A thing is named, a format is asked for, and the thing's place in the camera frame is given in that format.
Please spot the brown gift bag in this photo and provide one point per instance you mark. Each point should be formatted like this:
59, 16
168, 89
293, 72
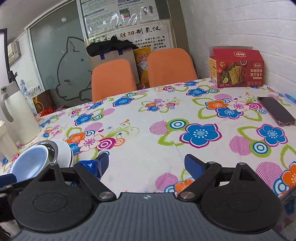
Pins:
44, 101

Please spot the dark smartphone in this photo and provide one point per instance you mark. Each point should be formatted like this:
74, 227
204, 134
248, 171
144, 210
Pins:
281, 116

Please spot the stainless steel bowl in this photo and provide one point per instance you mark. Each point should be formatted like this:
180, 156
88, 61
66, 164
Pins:
52, 149

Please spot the orange chair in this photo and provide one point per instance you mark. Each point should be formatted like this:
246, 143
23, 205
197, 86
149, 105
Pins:
169, 66
112, 78

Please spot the translucent blue plastic bowl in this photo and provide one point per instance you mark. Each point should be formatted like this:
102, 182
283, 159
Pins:
30, 163

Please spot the cream plastic tumbler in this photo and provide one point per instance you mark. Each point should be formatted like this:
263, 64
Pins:
8, 146

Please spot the framed chinese text poster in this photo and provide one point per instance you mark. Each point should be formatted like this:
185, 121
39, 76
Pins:
156, 34

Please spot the glass panel with cartoon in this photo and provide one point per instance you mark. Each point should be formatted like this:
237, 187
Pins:
61, 57

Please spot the right orange chair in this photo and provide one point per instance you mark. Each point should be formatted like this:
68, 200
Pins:
169, 66

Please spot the left orange chair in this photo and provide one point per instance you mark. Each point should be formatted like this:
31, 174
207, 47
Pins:
112, 78

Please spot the floral tablecloth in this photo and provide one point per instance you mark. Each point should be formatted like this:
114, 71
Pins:
147, 133

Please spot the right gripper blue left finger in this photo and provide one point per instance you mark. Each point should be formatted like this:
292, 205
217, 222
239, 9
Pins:
97, 166

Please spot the cream thermos jug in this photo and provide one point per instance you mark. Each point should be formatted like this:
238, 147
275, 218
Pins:
18, 113

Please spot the black cloth on bag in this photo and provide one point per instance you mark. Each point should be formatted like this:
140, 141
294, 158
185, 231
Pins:
114, 44

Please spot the white ceramic bowl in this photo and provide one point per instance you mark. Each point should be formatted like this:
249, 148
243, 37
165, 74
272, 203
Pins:
63, 155

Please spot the upper wall poster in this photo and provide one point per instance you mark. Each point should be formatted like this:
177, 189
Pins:
99, 16

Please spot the yellow snack bag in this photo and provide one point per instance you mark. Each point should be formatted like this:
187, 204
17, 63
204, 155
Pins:
141, 56

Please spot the red cracker box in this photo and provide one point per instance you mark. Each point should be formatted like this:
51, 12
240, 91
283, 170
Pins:
236, 67

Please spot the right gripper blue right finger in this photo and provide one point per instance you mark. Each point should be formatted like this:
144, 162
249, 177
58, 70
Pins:
194, 166

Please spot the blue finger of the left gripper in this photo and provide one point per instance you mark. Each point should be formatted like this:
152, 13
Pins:
7, 179

